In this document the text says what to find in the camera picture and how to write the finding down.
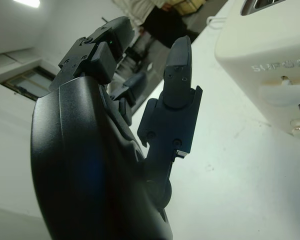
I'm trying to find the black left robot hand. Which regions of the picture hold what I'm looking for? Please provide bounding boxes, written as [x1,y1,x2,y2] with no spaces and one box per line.
[31,16,205,240]

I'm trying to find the person in black trousers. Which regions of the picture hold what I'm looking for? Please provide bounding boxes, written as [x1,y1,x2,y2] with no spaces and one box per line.
[139,13,203,49]

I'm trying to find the cream two-slot toaster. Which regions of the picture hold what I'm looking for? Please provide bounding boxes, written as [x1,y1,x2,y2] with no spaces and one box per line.
[214,0,300,136]

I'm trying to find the wooden crate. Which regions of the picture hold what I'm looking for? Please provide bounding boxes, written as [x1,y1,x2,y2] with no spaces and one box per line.
[164,0,207,18]

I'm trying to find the white toaster power cable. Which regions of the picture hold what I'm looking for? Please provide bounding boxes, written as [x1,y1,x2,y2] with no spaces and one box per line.
[206,15,228,29]

